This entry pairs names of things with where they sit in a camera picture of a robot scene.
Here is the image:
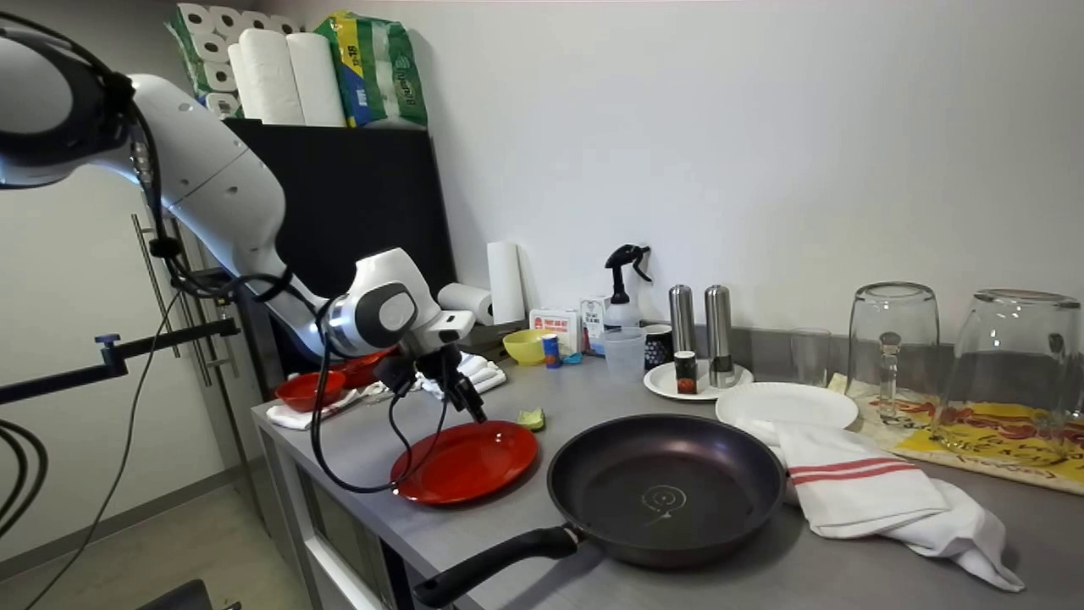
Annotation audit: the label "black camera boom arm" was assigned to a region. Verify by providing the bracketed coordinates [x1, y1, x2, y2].
[0, 316, 246, 406]

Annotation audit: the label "upturned glass pitcher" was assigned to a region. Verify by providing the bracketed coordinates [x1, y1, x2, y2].
[844, 277, 946, 435]
[946, 289, 1084, 453]

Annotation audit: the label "metal wire rack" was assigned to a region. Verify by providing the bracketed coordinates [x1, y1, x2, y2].
[130, 208, 271, 469]

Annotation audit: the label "yellow plastic bowl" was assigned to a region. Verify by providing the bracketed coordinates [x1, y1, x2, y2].
[497, 327, 552, 369]

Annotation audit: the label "lying paper towel roll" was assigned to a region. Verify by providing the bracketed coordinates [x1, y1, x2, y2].
[437, 280, 497, 328]

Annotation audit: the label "paper towel roll pack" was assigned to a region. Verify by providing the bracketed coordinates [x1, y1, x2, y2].
[166, 0, 347, 129]

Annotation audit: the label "spray bottle black trigger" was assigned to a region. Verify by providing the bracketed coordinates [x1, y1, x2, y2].
[599, 242, 657, 375]

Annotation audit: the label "yellow patterned drying mat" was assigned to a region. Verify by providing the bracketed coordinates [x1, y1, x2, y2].
[825, 375, 1084, 497]

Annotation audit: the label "black frying pan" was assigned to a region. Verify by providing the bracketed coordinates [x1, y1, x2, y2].
[413, 410, 789, 610]

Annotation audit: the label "red saucepan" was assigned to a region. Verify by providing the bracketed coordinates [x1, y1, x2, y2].
[335, 345, 398, 394]

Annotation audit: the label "steel spice grinder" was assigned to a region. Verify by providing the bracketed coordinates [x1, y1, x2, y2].
[702, 280, 737, 386]
[665, 280, 696, 362]

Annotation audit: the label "black coiled cable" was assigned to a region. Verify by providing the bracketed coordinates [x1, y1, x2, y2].
[0, 418, 54, 541]

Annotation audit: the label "red bowl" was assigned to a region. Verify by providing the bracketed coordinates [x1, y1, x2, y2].
[274, 367, 351, 415]

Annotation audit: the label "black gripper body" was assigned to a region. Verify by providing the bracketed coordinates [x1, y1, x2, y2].
[417, 341, 473, 398]

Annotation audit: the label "tall black cabinet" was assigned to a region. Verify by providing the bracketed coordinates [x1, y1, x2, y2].
[222, 114, 458, 375]

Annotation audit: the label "thin black hanging cable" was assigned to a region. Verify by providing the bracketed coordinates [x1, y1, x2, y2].
[19, 327, 171, 610]

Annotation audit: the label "grey plastic tray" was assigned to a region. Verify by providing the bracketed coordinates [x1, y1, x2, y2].
[468, 316, 525, 359]

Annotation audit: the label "large white plate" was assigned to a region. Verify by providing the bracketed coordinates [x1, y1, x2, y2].
[710, 381, 859, 436]

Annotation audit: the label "white towel red stripes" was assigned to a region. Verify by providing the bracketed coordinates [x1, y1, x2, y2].
[747, 418, 1026, 594]

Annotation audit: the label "small white saucer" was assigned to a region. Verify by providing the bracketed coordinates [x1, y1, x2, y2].
[641, 356, 756, 406]

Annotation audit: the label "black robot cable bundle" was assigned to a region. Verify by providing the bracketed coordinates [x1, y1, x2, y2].
[111, 44, 462, 497]

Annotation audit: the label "green printed package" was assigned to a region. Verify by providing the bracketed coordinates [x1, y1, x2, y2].
[315, 11, 429, 129]

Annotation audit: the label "small dark spice bottle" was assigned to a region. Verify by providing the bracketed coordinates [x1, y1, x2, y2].
[672, 348, 702, 398]

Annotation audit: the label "red dinner plate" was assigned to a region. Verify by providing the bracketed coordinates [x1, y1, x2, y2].
[386, 421, 546, 511]

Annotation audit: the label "standing paper towel roll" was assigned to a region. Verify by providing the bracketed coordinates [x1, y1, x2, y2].
[483, 238, 527, 328]

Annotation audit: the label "white towel blue stripes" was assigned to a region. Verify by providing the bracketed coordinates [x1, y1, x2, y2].
[452, 348, 507, 400]

